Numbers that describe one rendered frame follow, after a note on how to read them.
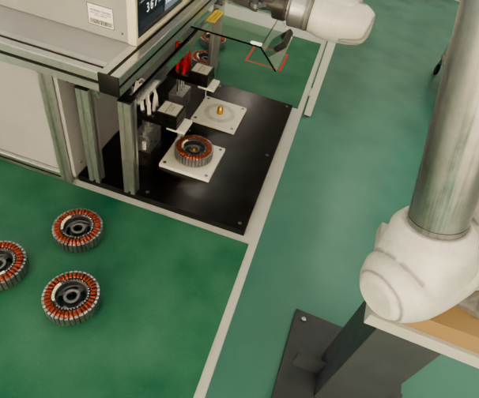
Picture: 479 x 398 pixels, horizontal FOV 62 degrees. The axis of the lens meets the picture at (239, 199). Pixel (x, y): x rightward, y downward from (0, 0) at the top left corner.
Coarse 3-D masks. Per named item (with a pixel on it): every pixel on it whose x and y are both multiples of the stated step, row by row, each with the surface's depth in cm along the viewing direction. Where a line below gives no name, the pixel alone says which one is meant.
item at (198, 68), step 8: (200, 64) 126; (176, 72) 125; (192, 72) 122; (200, 72) 122; (208, 72) 123; (176, 80) 126; (184, 80) 124; (192, 80) 124; (200, 80) 123; (208, 80) 123; (216, 80) 128; (176, 88) 128; (208, 88) 125
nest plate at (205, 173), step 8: (168, 152) 116; (216, 152) 119; (168, 160) 113; (176, 160) 114; (216, 160) 117; (168, 168) 112; (176, 168) 112; (184, 168) 112; (192, 168) 113; (200, 168) 113; (208, 168) 114; (192, 176) 112; (200, 176) 111; (208, 176) 112
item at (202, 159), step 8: (184, 136) 117; (192, 136) 117; (200, 136) 118; (176, 144) 114; (184, 144) 115; (192, 144) 117; (200, 144) 117; (208, 144) 115; (176, 152) 112; (184, 152) 111; (192, 152) 114; (200, 152) 116; (208, 152) 113; (184, 160) 111; (192, 160) 112; (200, 160) 111; (208, 160) 113
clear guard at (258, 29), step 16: (224, 0) 127; (208, 16) 117; (224, 16) 119; (240, 16) 120; (256, 16) 122; (224, 32) 111; (240, 32) 113; (256, 32) 114; (272, 32) 117; (272, 48) 114; (272, 64) 111
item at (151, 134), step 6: (150, 126) 116; (156, 126) 116; (138, 132) 113; (150, 132) 114; (156, 132) 115; (138, 138) 113; (144, 138) 112; (150, 138) 112; (156, 138) 117; (138, 144) 115; (150, 144) 114; (156, 144) 118; (150, 150) 115
